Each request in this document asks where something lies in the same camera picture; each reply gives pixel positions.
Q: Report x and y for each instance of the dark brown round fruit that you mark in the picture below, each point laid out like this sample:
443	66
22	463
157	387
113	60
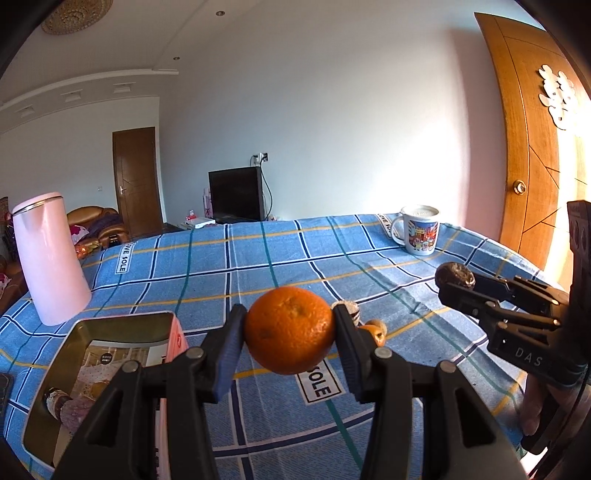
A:
455	276

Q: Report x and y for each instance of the pinkish round fruit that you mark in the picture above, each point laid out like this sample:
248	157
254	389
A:
76	413

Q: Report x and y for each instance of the person's right hand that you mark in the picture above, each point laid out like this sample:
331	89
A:
533	406

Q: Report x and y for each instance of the white printed mug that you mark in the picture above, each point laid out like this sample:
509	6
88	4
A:
421	230

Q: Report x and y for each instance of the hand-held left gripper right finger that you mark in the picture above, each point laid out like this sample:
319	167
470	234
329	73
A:
347	356

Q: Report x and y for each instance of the pink kettle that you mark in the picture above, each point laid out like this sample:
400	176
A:
48	263

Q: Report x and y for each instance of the wall socket with charger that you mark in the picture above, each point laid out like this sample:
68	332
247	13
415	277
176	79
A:
260	158

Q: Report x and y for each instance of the black television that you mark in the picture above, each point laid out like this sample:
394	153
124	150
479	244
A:
235	194

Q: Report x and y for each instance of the light wooden door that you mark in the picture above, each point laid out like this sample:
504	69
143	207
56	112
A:
526	138

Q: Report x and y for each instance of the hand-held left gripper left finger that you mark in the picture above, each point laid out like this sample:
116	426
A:
227	353

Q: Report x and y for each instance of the dark brown door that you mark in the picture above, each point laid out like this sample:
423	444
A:
137	182

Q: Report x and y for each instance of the brass door knob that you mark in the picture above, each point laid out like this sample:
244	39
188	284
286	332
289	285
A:
520	186

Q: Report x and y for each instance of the blue plaid tablecloth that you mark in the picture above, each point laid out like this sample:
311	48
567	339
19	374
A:
277	251

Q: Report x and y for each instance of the orange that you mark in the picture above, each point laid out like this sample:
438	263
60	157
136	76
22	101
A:
290	330

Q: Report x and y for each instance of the brown leather sofa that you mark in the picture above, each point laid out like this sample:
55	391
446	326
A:
99	226

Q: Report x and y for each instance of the round ceiling lamp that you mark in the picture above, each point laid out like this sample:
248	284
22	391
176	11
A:
76	14

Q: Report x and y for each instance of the dark flat object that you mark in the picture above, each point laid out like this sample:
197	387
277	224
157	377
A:
5	392

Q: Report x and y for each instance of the white paper door decoration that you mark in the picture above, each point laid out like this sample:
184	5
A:
558	94

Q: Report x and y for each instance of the small orange fruit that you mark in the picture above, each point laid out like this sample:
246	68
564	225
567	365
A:
375	331

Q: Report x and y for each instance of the pink metal tin box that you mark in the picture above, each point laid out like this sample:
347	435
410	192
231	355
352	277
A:
106	341

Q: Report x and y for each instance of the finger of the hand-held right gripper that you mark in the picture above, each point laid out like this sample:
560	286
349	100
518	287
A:
466	302
531	293

